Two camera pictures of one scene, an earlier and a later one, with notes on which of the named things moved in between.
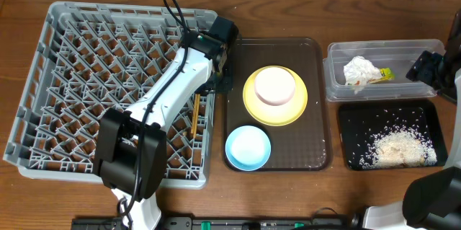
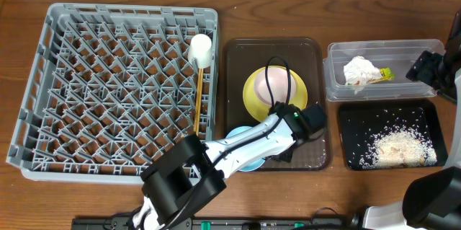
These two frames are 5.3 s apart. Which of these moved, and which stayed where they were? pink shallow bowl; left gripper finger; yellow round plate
Moved: left gripper finger
Stayed: pink shallow bowl; yellow round plate
